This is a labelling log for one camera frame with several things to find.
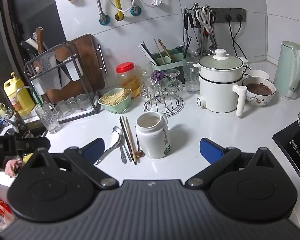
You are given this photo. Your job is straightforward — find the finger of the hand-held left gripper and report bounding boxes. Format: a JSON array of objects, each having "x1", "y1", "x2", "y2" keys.
[{"x1": 15, "y1": 137, "x2": 51, "y2": 154}]

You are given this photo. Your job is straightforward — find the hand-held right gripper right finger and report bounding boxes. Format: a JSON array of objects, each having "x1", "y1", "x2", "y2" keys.
[{"x1": 185, "y1": 137, "x2": 283, "y2": 189}]

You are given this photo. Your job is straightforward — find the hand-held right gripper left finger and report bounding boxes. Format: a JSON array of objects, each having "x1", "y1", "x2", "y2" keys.
[{"x1": 20, "y1": 137, "x2": 120, "y2": 189}]

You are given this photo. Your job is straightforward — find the white ceramic spoon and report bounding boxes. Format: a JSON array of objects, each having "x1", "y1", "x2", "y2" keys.
[{"x1": 96, "y1": 131, "x2": 122, "y2": 165}]

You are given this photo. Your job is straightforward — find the metal spoon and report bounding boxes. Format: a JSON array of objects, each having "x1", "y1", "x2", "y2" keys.
[{"x1": 112, "y1": 126, "x2": 127, "y2": 164}]

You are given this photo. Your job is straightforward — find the black chopstick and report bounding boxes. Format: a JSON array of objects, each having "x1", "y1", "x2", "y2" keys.
[{"x1": 119, "y1": 116, "x2": 137, "y2": 165}]

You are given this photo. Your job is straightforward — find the small wooden spoon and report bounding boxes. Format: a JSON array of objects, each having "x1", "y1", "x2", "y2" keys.
[{"x1": 137, "y1": 140, "x2": 146, "y2": 158}]

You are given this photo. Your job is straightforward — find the white mug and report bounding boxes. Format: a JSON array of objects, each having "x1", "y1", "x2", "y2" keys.
[{"x1": 135, "y1": 112, "x2": 171, "y2": 160}]

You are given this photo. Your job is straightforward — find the hanging metal utensils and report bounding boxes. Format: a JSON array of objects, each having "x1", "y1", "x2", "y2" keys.
[{"x1": 182, "y1": 2, "x2": 218, "y2": 57}]

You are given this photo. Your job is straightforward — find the tall textured glass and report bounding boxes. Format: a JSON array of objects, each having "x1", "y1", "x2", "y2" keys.
[{"x1": 34, "y1": 102, "x2": 62, "y2": 134}]

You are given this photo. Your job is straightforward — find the black dish rack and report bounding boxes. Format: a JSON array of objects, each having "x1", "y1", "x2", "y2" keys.
[{"x1": 23, "y1": 42, "x2": 102, "y2": 125}]

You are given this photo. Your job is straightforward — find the small upturned glass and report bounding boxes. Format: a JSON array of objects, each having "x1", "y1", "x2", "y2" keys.
[
  {"x1": 55, "y1": 100, "x2": 69, "y2": 117},
  {"x1": 66, "y1": 97, "x2": 81, "y2": 114},
  {"x1": 76, "y1": 94, "x2": 93, "y2": 112}
]

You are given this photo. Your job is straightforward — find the green plastic basket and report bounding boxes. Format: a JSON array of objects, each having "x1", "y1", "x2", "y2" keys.
[{"x1": 98, "y1": 88, "x2": 132, "y2": 114}]

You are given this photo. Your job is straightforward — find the yellow detergent bottle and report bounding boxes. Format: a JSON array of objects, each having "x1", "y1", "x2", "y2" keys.
[{"x1": 3, "y1": 72, "x2": 36, "y2": 117}]

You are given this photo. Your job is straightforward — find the enoki mushrooms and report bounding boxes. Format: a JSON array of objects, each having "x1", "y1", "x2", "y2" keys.
[{"x1": 101, "y1": 89, "x2": 130, "y2": 105}]

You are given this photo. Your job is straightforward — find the white electric pot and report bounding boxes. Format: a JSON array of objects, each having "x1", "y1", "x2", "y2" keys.
[{"x1": 193, "y1": 49, "x2": 249, "y2": 117}]

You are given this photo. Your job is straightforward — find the floral bowl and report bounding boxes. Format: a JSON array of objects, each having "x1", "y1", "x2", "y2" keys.
[{"x1": 242, "y1": 77, "x2": 276, "y2": 107}]

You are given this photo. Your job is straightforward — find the grey cloth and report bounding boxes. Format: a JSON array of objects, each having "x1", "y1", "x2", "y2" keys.
[{"x1": 34, "y1": 51, "x2": 63, "y2": 91}]

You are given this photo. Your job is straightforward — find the glass goblet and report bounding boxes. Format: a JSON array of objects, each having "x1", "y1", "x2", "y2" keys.
[{"x1": 165, "y1": 69, "x2": 183, "y2": 97}]

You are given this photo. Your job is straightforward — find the tall glass mug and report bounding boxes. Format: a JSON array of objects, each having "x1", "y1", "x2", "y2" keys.
[{"x1": 183, "y1": 56, "x2": 201, "y2": 94}]

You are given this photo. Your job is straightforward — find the red-lidded plastic jar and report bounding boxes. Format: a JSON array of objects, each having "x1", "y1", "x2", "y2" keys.
[{"x1": 116, "y1": 62, "x2": 142, "y2": 99}]

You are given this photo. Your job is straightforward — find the upturned glass cup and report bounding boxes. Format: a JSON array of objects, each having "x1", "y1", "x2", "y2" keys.
[{"x1": 141, "y1": 80, "x2": 153, "y2": 101}]

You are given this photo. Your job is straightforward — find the black induction cooktop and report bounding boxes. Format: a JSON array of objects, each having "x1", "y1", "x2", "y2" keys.
[{"x1": 272, "y1": 119, "x2": 300, "y2": 192}]

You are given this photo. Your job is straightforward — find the wooden cutting board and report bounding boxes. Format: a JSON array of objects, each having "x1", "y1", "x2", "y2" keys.
[{"x1": 44, "y1": 34, "x2": 106, "y2": 103}]

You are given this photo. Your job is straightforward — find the white bowl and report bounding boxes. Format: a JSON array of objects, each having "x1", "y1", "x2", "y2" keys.
[{"x1": 247, "y1": 69, "x2": 270, "y2": 82}]

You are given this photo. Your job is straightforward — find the purple-lidded glass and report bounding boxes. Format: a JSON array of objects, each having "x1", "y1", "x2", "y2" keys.
[{"x1": 151, "y1": 70, "x2": 164, "y2": 86}]

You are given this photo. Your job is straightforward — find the textured glass tumbler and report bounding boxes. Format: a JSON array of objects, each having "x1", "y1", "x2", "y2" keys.
[{"x1": 139, "y1": 64, "x2": 154, "y2": 82}]

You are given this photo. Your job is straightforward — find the green utensil holder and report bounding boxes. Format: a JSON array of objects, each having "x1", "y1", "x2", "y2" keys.
[{"x1": 151, "y1": 51, "x2": 186, "y2": 78}]

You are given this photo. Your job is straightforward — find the thin black chopsticks bundle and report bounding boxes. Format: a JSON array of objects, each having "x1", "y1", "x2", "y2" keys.
[{"x1": 182, "y1": 36, "x2": 192, "y2": 58}]

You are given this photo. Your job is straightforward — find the mint green kettle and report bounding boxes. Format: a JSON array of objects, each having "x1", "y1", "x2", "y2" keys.
[{"x1": 273, "y1": 41, "x2": 300, "y2": 101}]

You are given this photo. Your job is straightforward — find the light wooden chopstick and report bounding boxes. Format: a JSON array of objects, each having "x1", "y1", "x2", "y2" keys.
[
  {"x1": 158, "y1": 39, "x2": 175, "y2": 62},
  {"x1": 154, "y1": 39, "x2": 165, "y2": 64}
]

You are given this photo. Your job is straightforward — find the white chopsticks bundle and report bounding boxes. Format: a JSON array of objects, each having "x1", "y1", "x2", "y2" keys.
[{"x1": 138, "y1": 42, "x2": 158, "y2": 65}]

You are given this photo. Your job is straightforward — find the scissors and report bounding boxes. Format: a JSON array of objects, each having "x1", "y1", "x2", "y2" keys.
[{"x1": 195, "y1": 6, "x2": 214, "y2": 34}]

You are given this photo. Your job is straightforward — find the black power strip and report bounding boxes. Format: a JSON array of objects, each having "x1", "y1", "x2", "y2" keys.
[{"x1": 211, "y1": 8, "x2": 247, "y2": 24}]

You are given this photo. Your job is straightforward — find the wire cup rack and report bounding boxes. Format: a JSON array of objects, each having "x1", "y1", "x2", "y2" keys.
[{"x1": 140, "y1": 90, "x2": 185, "y2": 117}]

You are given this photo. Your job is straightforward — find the steel bar handle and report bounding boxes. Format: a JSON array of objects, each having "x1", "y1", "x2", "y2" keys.
[{"x1": 97, "y1": 43, "x2": 107, "y2": 74}]

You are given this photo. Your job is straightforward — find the black-handled knife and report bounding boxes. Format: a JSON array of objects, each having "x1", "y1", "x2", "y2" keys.
[{"x1": 20, "y1": 40, "x2": 38, "y2": 56}]

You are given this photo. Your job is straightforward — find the wooden-handled knife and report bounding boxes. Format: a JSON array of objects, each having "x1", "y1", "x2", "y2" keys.
[{"x1": 36, "y1": 27, "x2": 47, "y2": 53}]

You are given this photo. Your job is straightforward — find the black power cable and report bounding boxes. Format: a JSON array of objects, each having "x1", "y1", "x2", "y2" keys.
[
  {"x1": 226, "y1": 15, "x2": 243, "y2": 57},
  {"x1": 232, "y1": 15, "x2": 251, "y2": 67}
]

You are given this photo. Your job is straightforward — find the blue wall fitting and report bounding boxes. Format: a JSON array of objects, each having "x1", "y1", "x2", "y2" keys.
[
  {"x1": 99, "y1": 14, "x2": 112, "y2": 27},
  {"x1": 130, "y1": 5, "x2": 142, "y2": 18}
]

